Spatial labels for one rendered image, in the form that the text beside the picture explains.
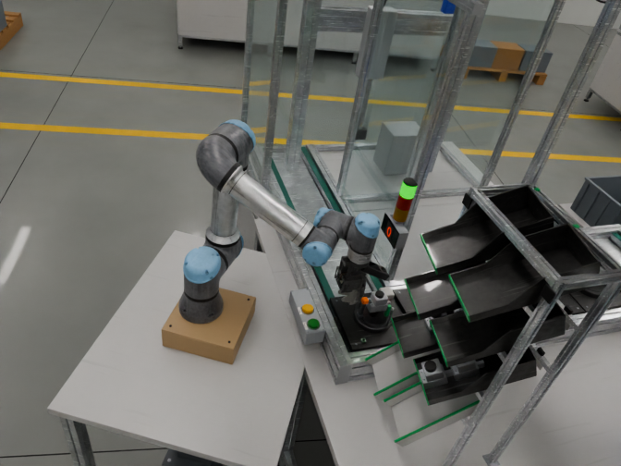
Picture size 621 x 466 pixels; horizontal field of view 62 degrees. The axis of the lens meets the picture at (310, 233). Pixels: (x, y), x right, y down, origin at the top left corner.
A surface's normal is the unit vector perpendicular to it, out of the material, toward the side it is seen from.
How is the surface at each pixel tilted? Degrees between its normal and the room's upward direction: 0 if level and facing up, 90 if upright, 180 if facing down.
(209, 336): 1
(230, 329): 1
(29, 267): 0
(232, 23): 90
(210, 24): 90
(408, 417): 45
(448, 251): 25
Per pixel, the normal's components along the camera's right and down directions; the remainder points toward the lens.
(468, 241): -0.29, -0.71
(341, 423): 0.14, -0.77
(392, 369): -0.60, -0.57
